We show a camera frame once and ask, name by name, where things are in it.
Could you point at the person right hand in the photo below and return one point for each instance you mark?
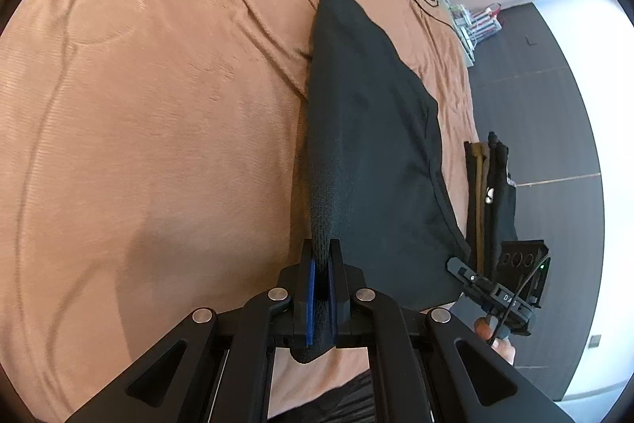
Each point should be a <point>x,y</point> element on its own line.
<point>501,346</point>

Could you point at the brown fleece blanket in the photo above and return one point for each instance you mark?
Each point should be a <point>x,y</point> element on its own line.
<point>153,161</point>

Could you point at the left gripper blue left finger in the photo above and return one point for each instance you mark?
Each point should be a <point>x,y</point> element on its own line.
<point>304,297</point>

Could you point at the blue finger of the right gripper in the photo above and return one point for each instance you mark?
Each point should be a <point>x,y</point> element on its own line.
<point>459,270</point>

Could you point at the white bedside table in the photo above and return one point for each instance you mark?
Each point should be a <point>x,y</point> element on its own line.
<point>461,20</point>

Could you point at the black sleeveless shirt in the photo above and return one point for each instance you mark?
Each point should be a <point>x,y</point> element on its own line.
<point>375,170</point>

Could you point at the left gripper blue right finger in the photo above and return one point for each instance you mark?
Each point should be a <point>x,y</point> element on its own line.
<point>339,296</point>

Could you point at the stack of folded clothes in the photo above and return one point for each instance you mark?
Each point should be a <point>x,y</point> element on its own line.
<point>491,203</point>

